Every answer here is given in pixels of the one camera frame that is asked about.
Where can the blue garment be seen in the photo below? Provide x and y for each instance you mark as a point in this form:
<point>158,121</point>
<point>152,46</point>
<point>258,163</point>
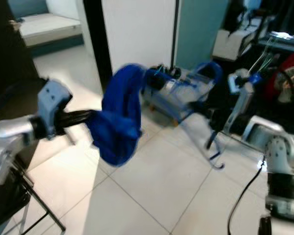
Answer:
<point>117,122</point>

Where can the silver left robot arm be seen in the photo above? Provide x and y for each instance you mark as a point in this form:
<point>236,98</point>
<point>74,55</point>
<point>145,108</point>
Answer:
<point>10,134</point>

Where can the black metal stand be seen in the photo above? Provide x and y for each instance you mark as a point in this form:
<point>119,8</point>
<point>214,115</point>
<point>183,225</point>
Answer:
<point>41,203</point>

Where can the white cushioned bench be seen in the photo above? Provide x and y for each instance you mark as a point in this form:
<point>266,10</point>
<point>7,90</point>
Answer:
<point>49,27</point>

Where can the white cabinet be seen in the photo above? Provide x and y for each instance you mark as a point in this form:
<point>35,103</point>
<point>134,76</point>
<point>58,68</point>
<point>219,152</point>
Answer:
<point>230,46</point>

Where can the black backpack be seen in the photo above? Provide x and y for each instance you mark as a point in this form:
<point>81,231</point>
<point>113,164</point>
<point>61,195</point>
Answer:
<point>235,14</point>

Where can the red cloth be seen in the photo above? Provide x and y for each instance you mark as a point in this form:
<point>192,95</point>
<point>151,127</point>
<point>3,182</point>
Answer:
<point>289,58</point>

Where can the white low shelf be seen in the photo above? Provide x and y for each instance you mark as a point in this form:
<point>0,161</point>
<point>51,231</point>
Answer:
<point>286,39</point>

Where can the dark curtain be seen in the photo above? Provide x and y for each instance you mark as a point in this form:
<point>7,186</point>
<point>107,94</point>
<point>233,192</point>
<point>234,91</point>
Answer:
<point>284,14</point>

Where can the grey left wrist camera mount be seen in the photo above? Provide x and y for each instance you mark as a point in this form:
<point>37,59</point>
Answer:
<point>54,100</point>

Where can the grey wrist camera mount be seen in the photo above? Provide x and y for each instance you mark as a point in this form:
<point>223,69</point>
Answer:
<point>237,83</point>
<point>54,100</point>

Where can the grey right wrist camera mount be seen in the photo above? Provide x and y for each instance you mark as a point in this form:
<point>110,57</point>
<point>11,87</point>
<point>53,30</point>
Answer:
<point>237,83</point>

